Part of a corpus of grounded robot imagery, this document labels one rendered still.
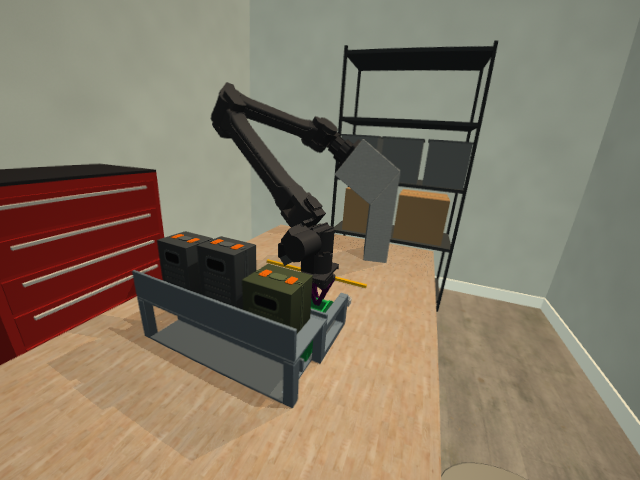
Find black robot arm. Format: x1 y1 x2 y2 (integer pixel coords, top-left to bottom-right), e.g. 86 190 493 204
211 82 361 274

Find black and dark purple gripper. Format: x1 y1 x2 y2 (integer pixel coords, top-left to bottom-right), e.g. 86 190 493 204
301 250 339 306

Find grey metal shelf rack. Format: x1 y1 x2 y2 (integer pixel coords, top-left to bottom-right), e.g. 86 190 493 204
132 270 352 408

